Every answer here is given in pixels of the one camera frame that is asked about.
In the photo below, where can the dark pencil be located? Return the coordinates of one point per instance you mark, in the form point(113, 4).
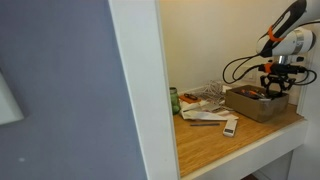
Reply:
point(205, 124)

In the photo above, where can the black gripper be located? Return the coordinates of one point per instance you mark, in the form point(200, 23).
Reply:
point(278, 73)

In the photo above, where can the brown cardboard box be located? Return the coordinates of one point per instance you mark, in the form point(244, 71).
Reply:
point(255, 109)

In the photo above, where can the white papers stack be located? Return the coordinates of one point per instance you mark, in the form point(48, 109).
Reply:
point(204, 110)

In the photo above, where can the colourful pens in box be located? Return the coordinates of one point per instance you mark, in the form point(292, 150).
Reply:
point(255, 95)

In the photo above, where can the white remote control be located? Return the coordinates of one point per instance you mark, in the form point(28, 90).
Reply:
point(230, 127)

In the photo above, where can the green glass jar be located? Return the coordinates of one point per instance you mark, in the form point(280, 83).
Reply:
point(175, 103)

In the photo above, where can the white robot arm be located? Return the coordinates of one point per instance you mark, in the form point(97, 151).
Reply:
point(286, 38)

